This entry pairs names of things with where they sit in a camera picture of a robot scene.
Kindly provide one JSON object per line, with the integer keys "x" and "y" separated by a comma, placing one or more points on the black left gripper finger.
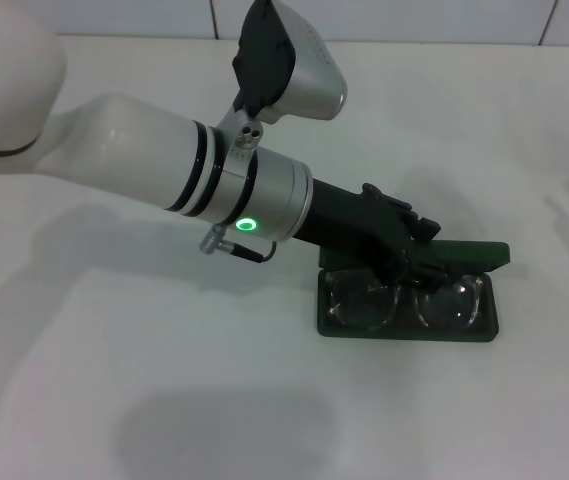
{"x": 424, "y": 272}
{"x": 416, "y": 220}

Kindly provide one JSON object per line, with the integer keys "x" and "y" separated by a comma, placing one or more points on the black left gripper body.
{"x": 359, "y": 225}

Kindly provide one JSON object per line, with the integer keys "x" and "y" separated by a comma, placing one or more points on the clear white glasses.
{"x": 444, "y": 305}

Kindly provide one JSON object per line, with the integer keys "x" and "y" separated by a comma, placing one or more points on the green glasses case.
{"x": 474, "y": 252}

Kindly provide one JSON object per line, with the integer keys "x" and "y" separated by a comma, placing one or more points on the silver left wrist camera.
{"x": 294, "y": 65}

